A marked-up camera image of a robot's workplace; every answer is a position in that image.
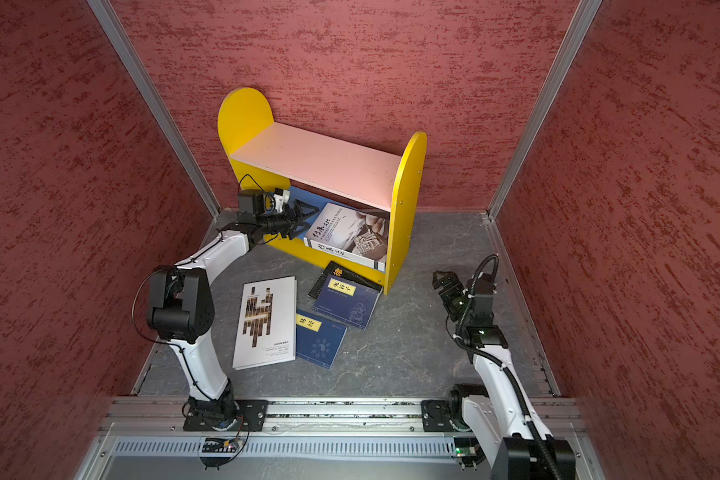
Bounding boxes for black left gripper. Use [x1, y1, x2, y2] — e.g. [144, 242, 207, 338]
[257, 199, 319, 238]

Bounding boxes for white heritage cultural book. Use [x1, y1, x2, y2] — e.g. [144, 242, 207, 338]
[303, 203, 389, 272]

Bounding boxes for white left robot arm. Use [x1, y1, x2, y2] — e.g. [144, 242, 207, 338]
[143, 200, 319, 431]

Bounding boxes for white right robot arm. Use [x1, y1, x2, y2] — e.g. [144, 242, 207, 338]
[432, 271, 576, 479]

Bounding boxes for yellow pink blue bookshelf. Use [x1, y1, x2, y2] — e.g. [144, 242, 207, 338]
[217, 87, 428, 290]

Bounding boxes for black book under blue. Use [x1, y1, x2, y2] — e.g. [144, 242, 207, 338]
[308, 261, 383, 300]

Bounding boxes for blue book yellow label rear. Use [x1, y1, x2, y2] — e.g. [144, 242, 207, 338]
[313, 275, 381, 330]

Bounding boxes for blue book yellow label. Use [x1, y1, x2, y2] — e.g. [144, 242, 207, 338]
[313, 275, 381, 330]
[295, 310, 347, 370]

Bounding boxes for white book brown pattern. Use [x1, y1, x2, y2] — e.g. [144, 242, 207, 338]
[232, 276, 297, 370]

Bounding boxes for blue book yellow label front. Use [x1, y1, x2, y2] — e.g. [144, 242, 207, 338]
[295, 310, 347, 370]

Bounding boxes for right corner aluminium profile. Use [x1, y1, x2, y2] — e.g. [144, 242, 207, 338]
[487, 0, 602, 222]

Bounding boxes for corner aluminium profile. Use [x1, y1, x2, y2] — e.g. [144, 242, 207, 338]
[86, 0, 221, 219]
[487, 0, 602, 222]

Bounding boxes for left corner aluminium profile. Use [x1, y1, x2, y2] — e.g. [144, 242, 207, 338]
[86, 0, 221, 219]

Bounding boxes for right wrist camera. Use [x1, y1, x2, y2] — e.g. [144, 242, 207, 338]
[466, 272, 496, 299]

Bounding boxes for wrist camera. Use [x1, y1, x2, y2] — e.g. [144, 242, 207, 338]
[238, 188, 290, 215]
[466, 272, 496, 299]

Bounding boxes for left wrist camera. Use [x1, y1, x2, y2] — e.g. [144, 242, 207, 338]
[238, 188, 290, 215]

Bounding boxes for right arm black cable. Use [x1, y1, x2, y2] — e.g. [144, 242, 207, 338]
[445, 254, 562, 480]

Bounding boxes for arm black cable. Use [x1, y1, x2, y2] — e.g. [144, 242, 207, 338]
[130, 173, 265, 403]
[445, 254, 562, 480]

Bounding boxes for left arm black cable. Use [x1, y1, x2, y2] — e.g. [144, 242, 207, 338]
[130, 173, 265, 403]

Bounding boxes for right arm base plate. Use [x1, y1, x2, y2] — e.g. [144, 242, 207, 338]
[420, 399, 465, 433]

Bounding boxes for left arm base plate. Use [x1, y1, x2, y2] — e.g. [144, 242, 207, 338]
[182, 399, 270, 434]

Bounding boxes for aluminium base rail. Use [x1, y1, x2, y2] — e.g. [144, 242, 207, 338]
[76, 396, 476, 479]

